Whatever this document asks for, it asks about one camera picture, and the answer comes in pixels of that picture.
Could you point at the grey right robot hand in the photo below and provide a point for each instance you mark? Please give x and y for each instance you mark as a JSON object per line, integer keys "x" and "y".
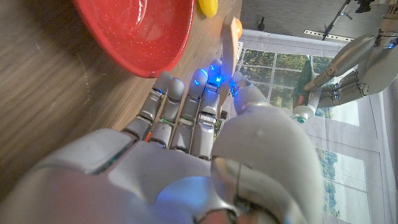
{"x": 155, "y": 174}

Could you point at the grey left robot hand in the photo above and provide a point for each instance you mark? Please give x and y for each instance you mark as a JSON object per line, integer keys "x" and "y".
{"x": 373, "y": 68}

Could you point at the white green toothpaste tube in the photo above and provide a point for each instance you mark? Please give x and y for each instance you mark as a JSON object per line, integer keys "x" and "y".
{"x": 306, "y": 109}

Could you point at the wooden toothbrush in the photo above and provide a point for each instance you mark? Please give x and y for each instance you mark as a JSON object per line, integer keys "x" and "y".
{"x": 229, "y": 46}

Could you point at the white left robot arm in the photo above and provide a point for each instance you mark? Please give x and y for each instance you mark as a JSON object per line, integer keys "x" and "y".
{"x": 392, "y": 11}

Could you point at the red bowl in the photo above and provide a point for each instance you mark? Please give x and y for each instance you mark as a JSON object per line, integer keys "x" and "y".
{"x": 140, "y": 31}

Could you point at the yellow banana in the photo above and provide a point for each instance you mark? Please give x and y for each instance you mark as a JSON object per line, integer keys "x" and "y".
{"x": 208, "y": 7}

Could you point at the black stand pole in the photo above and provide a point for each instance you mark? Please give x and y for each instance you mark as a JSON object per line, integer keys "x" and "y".
{"x": 337, "y": 17}

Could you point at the printed window backdrop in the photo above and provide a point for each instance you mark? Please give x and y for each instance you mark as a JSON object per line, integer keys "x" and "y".
{"x": 342, "y": 140}

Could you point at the orange fruit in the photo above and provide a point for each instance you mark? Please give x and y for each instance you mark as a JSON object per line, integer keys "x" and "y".
{"x": 239, "y": 28}

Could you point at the white perforated metal rail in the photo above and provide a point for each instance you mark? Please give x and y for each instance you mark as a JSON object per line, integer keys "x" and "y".
{"x": 329, "y": 35}

